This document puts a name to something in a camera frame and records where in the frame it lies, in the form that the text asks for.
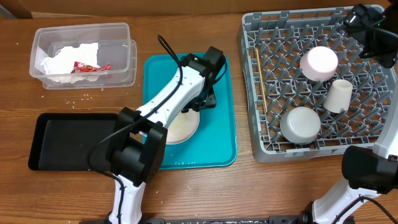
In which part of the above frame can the large white plate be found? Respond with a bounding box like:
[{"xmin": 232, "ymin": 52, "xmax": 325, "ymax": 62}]
[{"xmin": 166, "ymin": 110, "xmax": 200, "ymax": 145}]

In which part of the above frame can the small pink bowl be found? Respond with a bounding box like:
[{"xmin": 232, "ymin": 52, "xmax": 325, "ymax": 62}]
[{"xmin": 300, "ymin": 46, "xmax": 338, "ymax": 82}]

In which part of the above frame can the white paper cup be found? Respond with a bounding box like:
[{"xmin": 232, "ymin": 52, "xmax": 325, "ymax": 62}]
[{"xmin": 323, "ymin": 80, "xmax": 353, "ymax": 114}]

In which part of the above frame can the gray bowl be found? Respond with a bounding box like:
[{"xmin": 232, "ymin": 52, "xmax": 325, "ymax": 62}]
[{"xmin": 280, "ymin": 106, "xmax": 321, "ymax": 145}]

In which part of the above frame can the gray dishwasher rack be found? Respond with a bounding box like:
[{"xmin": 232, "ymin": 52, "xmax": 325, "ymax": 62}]
[{"xmin": 238, "ymin": 4, "xmax": 398, "ymax": 164}]

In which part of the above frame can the red sauce packet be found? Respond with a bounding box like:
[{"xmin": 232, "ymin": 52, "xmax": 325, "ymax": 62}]
[{"xmin": 72, "ymin": 62, "xmax": 111, "ymax": 73}]

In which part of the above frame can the white napkin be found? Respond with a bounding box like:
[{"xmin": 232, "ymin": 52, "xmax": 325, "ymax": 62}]
[{"xmin": 40, "ymin": 42, "xmax": 99, "ymax": 84}]

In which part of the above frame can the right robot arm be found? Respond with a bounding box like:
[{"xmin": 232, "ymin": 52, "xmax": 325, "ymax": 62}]
[{"xmin": 296, "ymin": 0, "xmax": 397, "ymax": 223}]

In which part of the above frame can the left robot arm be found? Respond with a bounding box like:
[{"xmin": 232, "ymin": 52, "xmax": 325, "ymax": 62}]
[{"xmin": 106, "ymin": 47, "xmax": 228, "ymax": 223}]

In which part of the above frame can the clear plastic waste bin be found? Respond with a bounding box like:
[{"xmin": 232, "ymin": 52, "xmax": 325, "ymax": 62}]
[{"xmin": 29, "ymin": 22, "xmax": 137, "ymax": 90}]

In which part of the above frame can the teal serving tray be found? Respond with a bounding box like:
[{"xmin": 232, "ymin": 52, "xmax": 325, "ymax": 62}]
[{"xmin": 143, "ymin": 55, "xmax": 238, "ymax": 170}]

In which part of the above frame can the black rectangular tray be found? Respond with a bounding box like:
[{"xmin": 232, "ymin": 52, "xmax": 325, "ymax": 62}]
[{"xmin": 28, "ymin": 113, "xmax": 117, "ymax": 171}]

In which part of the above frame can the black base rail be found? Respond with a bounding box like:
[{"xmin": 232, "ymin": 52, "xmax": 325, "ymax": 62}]
[{"xmin": 141, "ymin": 215, "xmax": 302, "ymax": 224}]

